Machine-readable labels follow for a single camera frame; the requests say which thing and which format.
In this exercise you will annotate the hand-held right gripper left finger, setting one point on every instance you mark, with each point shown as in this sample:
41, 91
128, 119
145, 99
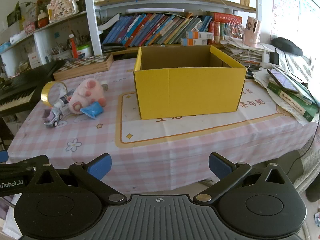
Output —
100, 167

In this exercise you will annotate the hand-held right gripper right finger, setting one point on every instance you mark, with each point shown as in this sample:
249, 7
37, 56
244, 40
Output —
220, 166

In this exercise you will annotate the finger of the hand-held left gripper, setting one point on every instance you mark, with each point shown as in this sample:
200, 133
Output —
22, 165
3, 157

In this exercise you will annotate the blue packet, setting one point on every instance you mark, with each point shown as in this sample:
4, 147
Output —
92, 110

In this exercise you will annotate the gold tape roll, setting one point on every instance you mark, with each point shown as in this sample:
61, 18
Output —
44, 93

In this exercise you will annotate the pink plush pig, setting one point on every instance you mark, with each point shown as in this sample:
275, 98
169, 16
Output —
85, 92

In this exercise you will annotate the yellow cardboard box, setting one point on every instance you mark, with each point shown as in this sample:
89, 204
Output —
187, 92

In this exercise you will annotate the purple silver toy car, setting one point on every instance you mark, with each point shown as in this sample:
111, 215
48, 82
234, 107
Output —
53, 117

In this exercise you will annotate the black keyboard piano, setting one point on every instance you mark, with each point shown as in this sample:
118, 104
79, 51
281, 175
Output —
22, 85

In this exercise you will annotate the white tube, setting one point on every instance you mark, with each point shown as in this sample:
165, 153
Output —
62, 101

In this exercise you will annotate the pile of loose papers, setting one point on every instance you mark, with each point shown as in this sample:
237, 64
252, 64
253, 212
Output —
260, 80

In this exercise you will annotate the green thick book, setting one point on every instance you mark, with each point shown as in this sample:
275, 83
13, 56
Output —
295, 102

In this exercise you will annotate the wooden chess board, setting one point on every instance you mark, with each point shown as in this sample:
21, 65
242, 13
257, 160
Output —
85, 63

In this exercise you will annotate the smartphone with lit screen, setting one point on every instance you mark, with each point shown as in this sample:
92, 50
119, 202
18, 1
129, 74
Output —
282, 80

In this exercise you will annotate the stack of papers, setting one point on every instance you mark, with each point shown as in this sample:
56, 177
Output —
240, 53

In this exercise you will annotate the white power strip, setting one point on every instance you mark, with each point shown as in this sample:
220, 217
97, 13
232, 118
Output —
265, 60

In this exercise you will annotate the white container green lid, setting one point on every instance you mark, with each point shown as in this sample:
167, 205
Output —
84, 51

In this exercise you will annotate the black stapler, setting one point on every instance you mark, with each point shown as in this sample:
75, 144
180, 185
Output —
113, 48

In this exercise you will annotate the black power adapter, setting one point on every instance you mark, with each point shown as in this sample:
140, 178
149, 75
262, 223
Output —
274, 58

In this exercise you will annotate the red bottle white cap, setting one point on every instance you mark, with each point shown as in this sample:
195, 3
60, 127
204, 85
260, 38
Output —
74, 46

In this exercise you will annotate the bunch of pens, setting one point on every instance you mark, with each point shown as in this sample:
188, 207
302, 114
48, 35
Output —
67, 46

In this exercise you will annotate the orange white small carton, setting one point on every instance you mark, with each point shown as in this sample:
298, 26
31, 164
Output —
193, 41
200, 35

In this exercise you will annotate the white patterned cloth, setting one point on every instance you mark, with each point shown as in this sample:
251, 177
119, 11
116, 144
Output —
300, 65

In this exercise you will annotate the pink paper holder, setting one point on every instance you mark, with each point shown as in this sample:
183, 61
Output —
251, 32

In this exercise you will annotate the dark cloth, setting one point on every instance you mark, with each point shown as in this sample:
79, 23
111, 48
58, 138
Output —
287, 45

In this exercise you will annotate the red white jar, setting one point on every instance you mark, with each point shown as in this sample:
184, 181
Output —
43, 20

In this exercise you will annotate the row of leaning books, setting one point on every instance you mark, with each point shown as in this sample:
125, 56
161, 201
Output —
150, 30

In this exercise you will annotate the red thick book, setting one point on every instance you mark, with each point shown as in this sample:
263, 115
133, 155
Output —
227, 18

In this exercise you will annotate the white bookshelf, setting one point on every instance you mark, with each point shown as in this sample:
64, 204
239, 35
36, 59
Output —
90, 17

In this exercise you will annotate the pink figurine ornament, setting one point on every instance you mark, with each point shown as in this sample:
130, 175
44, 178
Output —
62, 5

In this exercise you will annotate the white tube lamp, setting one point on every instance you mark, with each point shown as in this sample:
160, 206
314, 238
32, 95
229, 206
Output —
155, 10

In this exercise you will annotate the alphabet wall poster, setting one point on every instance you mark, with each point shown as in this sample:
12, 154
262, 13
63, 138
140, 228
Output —
285, 7

